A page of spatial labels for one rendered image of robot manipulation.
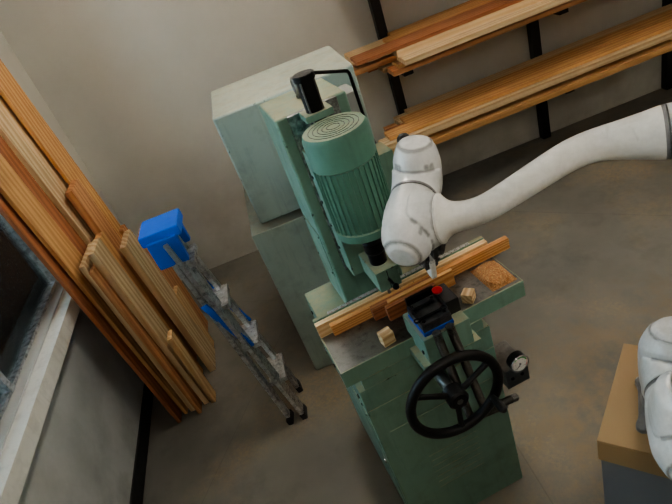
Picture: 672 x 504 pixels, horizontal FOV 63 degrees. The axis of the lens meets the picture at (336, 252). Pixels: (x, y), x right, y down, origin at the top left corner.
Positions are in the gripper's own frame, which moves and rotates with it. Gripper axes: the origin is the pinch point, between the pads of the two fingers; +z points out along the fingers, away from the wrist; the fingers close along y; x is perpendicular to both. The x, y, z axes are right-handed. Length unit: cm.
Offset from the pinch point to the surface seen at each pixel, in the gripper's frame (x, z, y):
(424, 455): 17, 68, 19
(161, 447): -75, 134, 126
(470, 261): -11.4, 22.0, -18.7
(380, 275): -11.0, 7.8, 10.8
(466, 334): 13.1, 16.9, -1.6
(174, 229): -82, 18, 64
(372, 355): 3.4, 20.5, 22.9
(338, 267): -31.5, 20.2, 18.0
